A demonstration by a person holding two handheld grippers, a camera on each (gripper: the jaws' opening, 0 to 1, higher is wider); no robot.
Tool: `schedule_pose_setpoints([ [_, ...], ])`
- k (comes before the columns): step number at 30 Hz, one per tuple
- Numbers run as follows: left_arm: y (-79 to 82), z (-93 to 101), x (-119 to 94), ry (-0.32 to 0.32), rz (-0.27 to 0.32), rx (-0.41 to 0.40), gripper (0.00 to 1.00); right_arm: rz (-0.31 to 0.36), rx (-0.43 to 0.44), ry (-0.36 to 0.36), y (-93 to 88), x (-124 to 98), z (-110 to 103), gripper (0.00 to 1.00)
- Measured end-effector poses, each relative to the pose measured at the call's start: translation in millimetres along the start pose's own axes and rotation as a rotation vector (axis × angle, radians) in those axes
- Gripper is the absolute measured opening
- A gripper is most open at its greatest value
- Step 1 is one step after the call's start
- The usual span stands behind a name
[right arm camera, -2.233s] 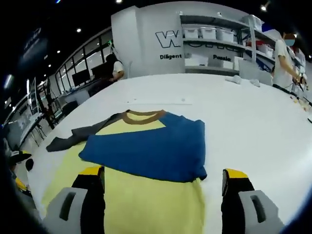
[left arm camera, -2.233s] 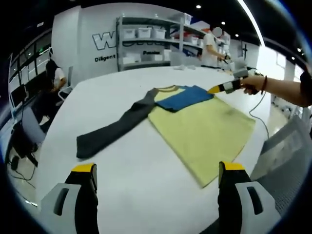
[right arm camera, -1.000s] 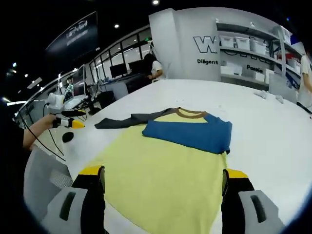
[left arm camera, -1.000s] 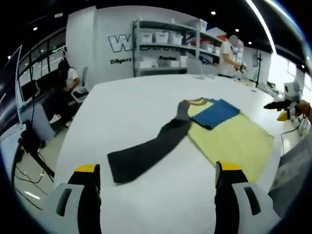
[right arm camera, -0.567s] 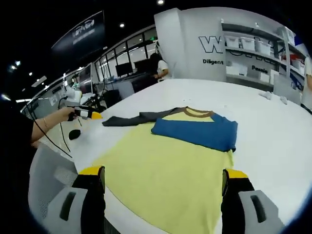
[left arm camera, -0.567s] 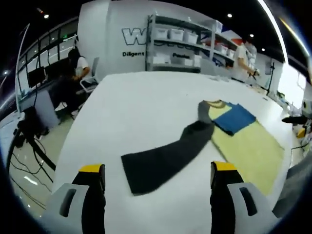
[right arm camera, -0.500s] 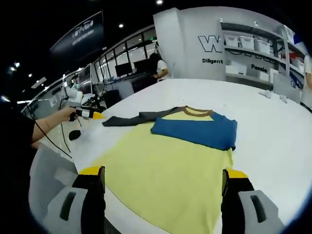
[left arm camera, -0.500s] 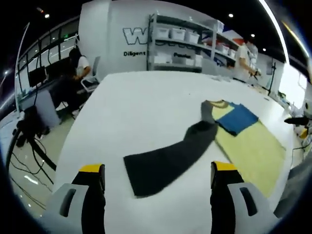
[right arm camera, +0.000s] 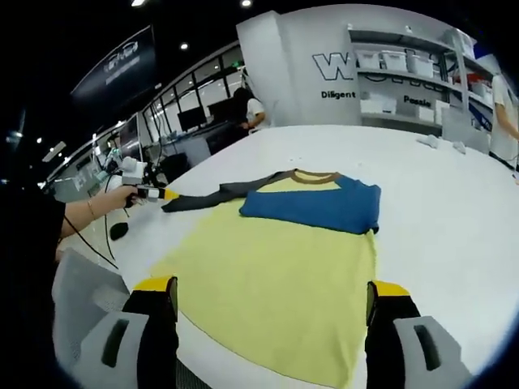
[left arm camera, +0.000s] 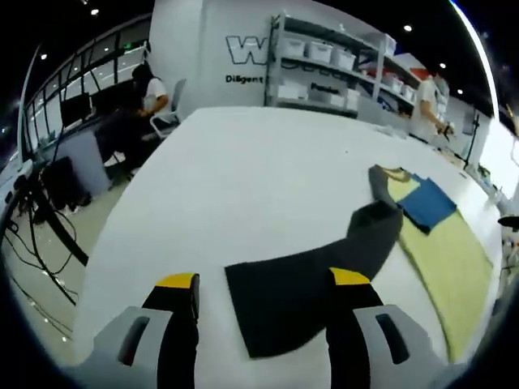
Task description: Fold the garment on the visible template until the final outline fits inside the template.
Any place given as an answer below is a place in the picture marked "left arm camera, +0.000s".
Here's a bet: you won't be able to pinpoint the grey metal shelving unit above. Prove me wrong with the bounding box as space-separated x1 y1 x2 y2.
263 14 431 122

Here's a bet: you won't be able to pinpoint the white office chair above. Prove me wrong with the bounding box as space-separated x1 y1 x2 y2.
148 78 188 141

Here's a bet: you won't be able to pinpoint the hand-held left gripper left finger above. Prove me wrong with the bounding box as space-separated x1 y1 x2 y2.
92 272 200 389

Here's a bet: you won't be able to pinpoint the black tripod stand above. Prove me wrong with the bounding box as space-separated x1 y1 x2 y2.
463 114 483 168

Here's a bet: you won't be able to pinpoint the grey desk partition panel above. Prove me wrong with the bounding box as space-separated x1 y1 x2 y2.
51 131 111 198

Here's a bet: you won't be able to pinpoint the black computer monitor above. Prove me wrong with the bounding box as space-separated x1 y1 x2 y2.
59 92 91 127

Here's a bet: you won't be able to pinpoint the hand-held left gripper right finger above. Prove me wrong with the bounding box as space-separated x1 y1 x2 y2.
324 266 441 389

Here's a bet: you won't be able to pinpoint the ceiling light strip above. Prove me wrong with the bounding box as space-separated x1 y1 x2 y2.
448 0 500 118

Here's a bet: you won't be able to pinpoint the black computer tower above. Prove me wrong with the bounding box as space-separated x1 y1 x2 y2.
40 156 92 212

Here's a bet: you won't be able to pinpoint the black floor cables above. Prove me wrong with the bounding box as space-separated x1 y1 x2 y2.
2 190 90 309

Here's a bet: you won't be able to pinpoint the yellow blue grey t-shirt garment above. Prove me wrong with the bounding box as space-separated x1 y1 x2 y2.
224 164 495 364

